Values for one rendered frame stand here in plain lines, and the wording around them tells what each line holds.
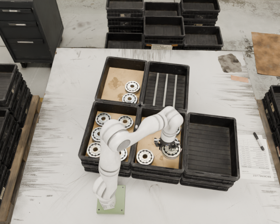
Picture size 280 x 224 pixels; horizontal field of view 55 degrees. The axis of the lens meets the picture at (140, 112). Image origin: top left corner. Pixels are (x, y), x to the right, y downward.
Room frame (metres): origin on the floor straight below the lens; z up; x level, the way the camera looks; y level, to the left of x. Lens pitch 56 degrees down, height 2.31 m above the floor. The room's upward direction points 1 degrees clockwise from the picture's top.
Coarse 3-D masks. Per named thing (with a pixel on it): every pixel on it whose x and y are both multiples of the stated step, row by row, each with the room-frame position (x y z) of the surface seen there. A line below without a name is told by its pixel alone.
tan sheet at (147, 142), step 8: (152, 136) 0.80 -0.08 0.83; (176, 136) 0.80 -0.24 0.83; (144, 144) 0.74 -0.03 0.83; (152, 144) 0.74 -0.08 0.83; (136, 152) 0.69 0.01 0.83; (152, 152) 0.69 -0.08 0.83; (160, 152) 0.69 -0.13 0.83; (160, 160) 0.64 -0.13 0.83; (168, 160) 0.64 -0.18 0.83; (176, 160) 0.64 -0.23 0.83
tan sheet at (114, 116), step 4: (100, 112) 0.97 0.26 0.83; (108, 112) 0.97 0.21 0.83; (112, 116) 0.94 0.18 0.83; (116, 116) 0.94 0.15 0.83; (132, 116) 0.94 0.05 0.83; (132, 128) 0.85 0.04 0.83; (92, 140) 0.76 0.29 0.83; (88, 144) 0.73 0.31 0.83; (128, 148) 0.71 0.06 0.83; (128, 152) 0.69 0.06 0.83; (128, 156) 0.66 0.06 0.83
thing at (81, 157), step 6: (96, 102) 0.98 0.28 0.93; (102, 102) 0.98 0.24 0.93; (108, 102) 0.98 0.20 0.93; (138, 108) 0.94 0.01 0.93; (90, 114) 0.89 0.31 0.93; (138, 114) 0.90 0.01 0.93; (90, 120) 0.85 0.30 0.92; (84, 132) 0.76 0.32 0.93; (84, 138) 0.72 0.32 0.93; (78, 156) 0.61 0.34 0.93; (84, 156) 0.61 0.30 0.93; (126, 162) 0.58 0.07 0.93
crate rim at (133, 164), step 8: (184, 112) 0.92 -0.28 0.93; (184, 120) 0.86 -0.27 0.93; (136, 128) 0.80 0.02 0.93; (184, 128) 0.81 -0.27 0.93; (184, 136) 0.76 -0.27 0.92; (184, 144) 0.70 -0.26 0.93; (184, 152) 0.65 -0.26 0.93; (184, 160) 0.60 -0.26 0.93; (152, 168) 0.55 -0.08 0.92; (160, 168) 0.55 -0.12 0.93; (176, 168) 0.55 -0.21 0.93; (184, 168) 0.55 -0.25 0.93
